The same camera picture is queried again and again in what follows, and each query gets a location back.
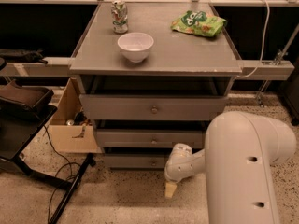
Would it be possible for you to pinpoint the black object on rail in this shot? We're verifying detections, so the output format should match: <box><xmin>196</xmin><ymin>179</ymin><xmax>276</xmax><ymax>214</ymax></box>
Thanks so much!
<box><xmin>0</xmin><ymin>49</ymin><xmax>48</xmax><ymax>64</ymax></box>

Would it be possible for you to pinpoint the grey top drawer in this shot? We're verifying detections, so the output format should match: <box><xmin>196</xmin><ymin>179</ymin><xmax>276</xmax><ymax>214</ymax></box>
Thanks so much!
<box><xmin>79</xmin><ymin>94</ymin><xmax>227</xmax><ymax>121</ymax></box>

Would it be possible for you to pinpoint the grey bottom drawer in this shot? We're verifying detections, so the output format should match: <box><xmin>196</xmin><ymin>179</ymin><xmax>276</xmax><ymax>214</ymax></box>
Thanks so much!
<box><xmin>104</xmin><ymin>154</ymin><xmax>166</xmax><ymax>169</ymax></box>

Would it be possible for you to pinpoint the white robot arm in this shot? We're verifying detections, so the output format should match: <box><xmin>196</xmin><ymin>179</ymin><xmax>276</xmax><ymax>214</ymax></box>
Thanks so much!
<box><xmin>164</xmin><ymin>111</ymin><xmax>297</xmax><ymax>224</ymax></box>

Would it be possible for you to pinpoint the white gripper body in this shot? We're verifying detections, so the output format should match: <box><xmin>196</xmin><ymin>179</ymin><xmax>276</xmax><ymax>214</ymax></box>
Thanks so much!
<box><xmin>164</xmin><ymin>143</ymin><xmax>205</xmax><ymax>183</ymax></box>

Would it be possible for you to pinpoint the cardboard box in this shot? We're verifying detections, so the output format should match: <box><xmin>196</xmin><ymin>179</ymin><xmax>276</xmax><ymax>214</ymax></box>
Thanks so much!
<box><xmin>49</xmin><ymin>78</ymin><xmax>101</xmax><ymax>153</ymax></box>

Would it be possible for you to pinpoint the white bowl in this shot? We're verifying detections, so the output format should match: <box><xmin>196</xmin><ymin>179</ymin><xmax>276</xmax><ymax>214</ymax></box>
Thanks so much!
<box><xmin>118</xmin><ymin>32</ymin><xmax>154</xmax><ymax>63</ymax></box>

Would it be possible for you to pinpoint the black stand frame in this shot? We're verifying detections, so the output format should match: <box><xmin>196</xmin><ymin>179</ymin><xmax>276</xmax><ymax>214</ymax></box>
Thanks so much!
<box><xmin>0</xmin><ymin>105</ymin><xmax>95</xmax><ymax>224</ymax></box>

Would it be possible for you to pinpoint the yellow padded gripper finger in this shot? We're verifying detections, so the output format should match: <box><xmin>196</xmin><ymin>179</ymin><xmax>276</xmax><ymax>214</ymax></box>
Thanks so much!
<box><xmin>164</xmin><ymin>181</ymin><xmax>177</xmax><ymax>199</ymax></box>

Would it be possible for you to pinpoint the grey middle drawer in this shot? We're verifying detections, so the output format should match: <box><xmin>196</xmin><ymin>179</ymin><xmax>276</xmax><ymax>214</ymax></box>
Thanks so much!
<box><xmin>95</xmin><ymin>129</ymin><xmax>205</xmax><ymax>148</ymax></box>

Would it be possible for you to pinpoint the grey drawer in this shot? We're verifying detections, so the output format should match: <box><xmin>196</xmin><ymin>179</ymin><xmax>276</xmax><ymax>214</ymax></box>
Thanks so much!
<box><xmin>104</xmin><ymin>154</ymin><xmax>166</xmax><ymax>169</ymax></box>
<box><xmin>79</xmin><ymin>94</ymin><xmax>227</xmax><ymax>121</ymax></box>
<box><xmin>95</xmin><ymin>129</ymin><xmax>205</xmax><ymax>148</ymax></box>

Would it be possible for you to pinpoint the white cable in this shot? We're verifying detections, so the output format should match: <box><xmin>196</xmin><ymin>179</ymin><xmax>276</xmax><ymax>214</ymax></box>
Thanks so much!
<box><xmin>235</xmin><ymin>0</ymin><xmax>271</xmax><ymax>79</ymax></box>

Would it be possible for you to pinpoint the black tray on stand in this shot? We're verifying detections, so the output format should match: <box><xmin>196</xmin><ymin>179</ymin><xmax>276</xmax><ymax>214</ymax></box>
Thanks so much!
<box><xmin>0</xmin><ymin>80</ymin><xmax>53</xmax><ymax>113</ymax></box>

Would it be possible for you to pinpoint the black cable on floor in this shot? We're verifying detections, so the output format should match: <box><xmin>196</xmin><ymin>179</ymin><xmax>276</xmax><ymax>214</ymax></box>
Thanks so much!
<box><xmin>42</xmin><ymin>124</ymin><xmax>82</xmax><ymax>224</ymax></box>

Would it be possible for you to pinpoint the green white soda can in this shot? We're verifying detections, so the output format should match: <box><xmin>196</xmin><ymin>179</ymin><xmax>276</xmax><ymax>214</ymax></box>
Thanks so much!
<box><xmin>111</xmin><ymin>0</ymin><xmax>128</xmax><ymax>34</ymax></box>

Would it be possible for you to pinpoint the grey drawer cabinet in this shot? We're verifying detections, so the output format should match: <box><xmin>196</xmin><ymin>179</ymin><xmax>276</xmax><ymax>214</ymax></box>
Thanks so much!
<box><xmin>70</xmin><ymin>2</ymin><xmax>241</xmax><ymax>160</ymax></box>

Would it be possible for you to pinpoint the green chip bag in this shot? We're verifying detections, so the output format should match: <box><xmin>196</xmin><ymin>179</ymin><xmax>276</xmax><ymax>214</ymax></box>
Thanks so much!
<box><xmin>171</xmin><ymin>10</ymin><xmax>227</xmax><ymax>37</ymax></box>

